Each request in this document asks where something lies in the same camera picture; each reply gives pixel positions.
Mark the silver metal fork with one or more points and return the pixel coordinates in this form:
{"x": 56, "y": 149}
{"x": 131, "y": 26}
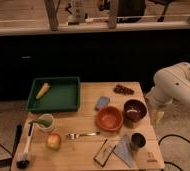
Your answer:
{"x": 72, "y": 136}

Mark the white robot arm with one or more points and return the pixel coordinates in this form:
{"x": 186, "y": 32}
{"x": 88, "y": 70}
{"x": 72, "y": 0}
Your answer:
{"x": 170, "y": 83}

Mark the green plastic tray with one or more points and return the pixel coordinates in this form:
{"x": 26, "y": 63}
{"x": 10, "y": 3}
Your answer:
{"x": 62, "y": 96}

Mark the blue sponge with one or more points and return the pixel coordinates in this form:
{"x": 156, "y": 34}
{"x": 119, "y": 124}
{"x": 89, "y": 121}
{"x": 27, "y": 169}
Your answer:
{"x": 102, "y": 102}

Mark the orange bowl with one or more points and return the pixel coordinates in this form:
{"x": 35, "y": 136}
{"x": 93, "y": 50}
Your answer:
{"x": 109, "y": 119}

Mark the dark purple bowl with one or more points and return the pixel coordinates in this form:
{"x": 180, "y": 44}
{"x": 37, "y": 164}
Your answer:
{"x": 134, "y": 110}

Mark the yellow corn cob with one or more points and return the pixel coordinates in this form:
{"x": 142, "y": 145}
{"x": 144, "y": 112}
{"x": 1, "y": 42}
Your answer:
{"x": 45, "y": 87}

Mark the white cup with green item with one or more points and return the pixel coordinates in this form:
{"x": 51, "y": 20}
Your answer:
{"x": 45, "y": 122}

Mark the red yellow apple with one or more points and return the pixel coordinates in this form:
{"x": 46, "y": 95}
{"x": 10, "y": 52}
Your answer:
{"x": 53, "y": 141}

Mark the small metal cup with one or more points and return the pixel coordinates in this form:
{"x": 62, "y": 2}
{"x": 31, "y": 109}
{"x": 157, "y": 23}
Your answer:
{"x": 137, "y": 141}

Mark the wooden block eraser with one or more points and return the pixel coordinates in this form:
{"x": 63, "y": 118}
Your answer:
{"x": 105, "y": 151}

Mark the wooden post middle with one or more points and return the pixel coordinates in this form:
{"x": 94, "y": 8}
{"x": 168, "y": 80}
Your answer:
{"x": 112, "y": 22}

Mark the wooden table frame leg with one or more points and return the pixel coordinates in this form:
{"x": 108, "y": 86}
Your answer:
{"x": 51, "y": 13}

